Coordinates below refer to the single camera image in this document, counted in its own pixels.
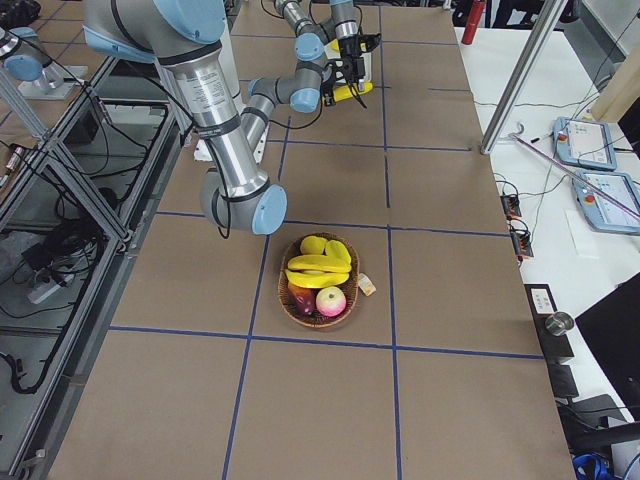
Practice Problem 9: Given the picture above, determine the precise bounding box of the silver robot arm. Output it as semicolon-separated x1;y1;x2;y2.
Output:
84;1;381;235
272;1;381;58

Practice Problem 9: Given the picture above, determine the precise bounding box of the dark red plum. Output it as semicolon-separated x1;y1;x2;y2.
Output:
293;291;316;316

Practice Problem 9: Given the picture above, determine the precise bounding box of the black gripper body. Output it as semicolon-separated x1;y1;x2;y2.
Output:
337;33;381;56
324;56;365;95

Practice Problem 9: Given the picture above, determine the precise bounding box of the brown wicker basket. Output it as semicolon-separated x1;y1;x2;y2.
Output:
278;232;360;329

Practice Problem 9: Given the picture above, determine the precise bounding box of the orange circuit board near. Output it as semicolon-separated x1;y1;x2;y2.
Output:
509;227;534;261

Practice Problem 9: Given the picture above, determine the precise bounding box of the person in dark jacket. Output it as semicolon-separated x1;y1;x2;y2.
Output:
577;274;639;421

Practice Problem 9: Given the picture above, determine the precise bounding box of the pink yellow apple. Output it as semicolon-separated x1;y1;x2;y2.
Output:
316;286;347;318

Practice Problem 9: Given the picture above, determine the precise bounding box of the red bottle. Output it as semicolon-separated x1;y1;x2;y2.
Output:
461;0;487;45

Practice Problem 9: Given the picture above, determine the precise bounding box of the yellow banana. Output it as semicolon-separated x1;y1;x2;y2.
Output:
287;254;352;273
284;270;350;289
322;82;374;104

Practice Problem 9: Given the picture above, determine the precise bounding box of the yellow pear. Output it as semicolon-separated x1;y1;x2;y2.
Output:
299;235;328;255

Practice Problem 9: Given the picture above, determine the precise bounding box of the metal cup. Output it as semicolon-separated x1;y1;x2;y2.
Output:
544;311;575;337

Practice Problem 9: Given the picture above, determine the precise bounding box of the near blue teach pendant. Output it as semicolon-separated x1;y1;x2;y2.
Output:
572;169;639;236

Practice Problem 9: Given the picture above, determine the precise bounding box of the blue teach pendant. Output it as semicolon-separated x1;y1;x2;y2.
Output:
553;117;617;172
572;169;639;236

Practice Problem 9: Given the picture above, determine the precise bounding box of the aluminium frame post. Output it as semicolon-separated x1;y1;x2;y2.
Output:
480;0;567;155

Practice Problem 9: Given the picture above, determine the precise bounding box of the orange circuit board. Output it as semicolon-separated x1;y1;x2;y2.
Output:
500;193;522;220
509;227;534;261

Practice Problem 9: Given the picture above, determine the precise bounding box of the orange circuit board far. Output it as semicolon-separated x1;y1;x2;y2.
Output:
500;193;522;220

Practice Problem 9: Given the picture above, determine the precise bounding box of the far blue teach pendant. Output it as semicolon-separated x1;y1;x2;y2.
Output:
553;117;617;172

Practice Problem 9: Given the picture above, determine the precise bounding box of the yellow starfruit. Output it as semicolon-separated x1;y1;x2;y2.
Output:
324;239;352;265

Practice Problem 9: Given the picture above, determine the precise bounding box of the paper tag on basket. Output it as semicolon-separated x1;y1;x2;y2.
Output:
357;273;377;297

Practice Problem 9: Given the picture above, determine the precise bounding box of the cream bear tray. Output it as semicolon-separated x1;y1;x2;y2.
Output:
324;40;372;82

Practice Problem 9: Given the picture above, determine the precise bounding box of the black box with label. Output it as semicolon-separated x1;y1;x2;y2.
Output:
523;283;575;365

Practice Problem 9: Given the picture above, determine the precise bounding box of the white grabber stick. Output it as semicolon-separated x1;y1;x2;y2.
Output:
507;132;639;219

